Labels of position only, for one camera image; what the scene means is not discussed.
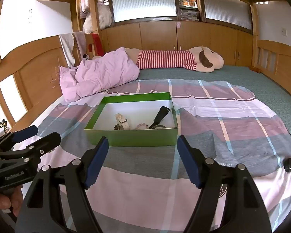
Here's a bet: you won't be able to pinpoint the white wrist watch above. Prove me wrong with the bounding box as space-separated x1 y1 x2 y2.
114 113 130 130

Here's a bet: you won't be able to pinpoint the left hand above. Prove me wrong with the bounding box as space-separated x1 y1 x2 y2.
0 185 23 217

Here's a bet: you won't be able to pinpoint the yellow toy excavator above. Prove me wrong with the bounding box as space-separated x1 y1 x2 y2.
0 119 8 134

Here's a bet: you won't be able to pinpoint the wooden headboard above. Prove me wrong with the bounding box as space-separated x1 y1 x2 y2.
0 36 67 131

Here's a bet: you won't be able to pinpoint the green cardboard box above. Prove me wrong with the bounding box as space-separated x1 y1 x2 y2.
84 93 178 147

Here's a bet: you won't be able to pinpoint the black round cap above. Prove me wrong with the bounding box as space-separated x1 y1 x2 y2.
283 157 291 173

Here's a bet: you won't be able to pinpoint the green mattress cover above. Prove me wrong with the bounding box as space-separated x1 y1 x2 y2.
139 66 291 134

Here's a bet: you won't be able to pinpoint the hanging grey clothes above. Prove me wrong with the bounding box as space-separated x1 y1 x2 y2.
59 32 89 67

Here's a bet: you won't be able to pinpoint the striped plush doll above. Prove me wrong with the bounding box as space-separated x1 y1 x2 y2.
125 46 224 73

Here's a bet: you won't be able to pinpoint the red cloth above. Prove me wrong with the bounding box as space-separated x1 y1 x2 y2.
92 34 104 56

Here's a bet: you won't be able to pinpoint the wooden footboard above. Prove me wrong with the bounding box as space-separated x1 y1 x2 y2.
251 1 291 95

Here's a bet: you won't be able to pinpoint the white stuffed bag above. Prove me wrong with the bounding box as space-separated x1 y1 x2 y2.
82 3 113 34

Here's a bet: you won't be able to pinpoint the stacked books on shelf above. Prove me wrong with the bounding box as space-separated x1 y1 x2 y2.
178 0 200 22

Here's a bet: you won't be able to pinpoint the wooden wall cabinet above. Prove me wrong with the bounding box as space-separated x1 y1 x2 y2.
101 21 253 67

